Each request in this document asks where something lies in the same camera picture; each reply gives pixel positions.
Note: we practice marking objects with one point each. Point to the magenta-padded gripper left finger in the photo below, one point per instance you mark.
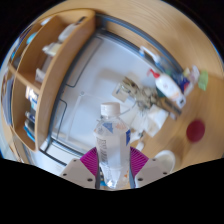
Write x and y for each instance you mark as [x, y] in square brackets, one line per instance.
[76, 171]

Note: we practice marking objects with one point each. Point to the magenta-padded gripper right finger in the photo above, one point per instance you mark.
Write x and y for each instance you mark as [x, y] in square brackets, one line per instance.
[151, 171]

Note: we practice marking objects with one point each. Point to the clear plastic water bottle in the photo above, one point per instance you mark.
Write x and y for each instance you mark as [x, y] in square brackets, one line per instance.
[111, 146]

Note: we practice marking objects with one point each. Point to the cream ceramic mug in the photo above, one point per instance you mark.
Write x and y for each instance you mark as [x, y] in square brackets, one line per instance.
[165, 160]

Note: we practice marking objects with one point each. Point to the white paper bag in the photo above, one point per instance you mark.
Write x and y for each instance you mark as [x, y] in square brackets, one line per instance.
[157, 120]

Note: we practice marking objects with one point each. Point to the flat round red coaster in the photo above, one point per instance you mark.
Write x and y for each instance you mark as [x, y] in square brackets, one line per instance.
[195, 131]

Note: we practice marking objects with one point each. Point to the small wooden figure toy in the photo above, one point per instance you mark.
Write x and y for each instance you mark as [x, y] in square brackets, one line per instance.
[136, 91]

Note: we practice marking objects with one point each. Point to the white red-pump dispenser bottle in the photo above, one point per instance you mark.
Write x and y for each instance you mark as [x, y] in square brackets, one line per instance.
[168, 87]

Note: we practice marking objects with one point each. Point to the wooden shelf unit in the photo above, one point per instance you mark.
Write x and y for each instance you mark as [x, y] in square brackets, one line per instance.
[50, 80]

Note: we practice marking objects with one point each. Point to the small green gel bottle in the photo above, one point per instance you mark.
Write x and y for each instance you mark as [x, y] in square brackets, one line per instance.
[203, 80]

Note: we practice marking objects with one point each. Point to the blue spray bottle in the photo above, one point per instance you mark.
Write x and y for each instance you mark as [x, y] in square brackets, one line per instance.
[151, 56]

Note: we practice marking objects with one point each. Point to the grey metal desk frame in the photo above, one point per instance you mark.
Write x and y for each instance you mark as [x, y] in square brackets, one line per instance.
[140, 33]

